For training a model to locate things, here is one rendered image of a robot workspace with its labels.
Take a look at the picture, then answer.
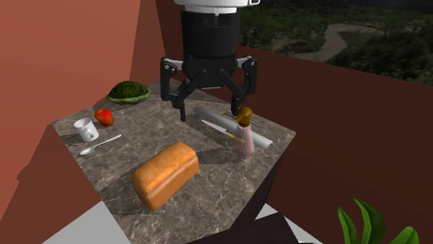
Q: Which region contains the green lettuce head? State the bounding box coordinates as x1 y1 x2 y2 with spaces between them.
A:
105 80 153 105

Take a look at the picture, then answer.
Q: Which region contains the white mug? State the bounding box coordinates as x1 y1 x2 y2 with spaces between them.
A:
73 116 101 143

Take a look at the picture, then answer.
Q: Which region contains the pink spray bottle brown top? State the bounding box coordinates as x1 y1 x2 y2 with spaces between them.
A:
232 106 255 157

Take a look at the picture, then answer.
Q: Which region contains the grey paper roll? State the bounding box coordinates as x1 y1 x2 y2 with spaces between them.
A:
193 105 274 150

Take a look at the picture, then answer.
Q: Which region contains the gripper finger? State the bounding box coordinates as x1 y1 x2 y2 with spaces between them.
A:
160 56 208 123
216 55 259 118

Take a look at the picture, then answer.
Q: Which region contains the red apple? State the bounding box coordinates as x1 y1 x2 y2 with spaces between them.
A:
94 107 114 128

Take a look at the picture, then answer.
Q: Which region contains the green leafy plant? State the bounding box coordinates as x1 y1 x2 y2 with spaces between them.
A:
337 197 421 244

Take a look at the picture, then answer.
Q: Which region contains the brown bread loaf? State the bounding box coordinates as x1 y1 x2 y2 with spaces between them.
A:
130 141 201 212

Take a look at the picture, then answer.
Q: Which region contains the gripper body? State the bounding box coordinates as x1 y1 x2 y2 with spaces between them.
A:
180 9 241 91

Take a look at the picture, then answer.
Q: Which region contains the silver spoon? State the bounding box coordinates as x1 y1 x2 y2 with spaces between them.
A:
78 133 123 157

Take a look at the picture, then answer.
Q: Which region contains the knife with yellow handle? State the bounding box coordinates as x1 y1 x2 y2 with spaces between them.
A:
201 119 246 143

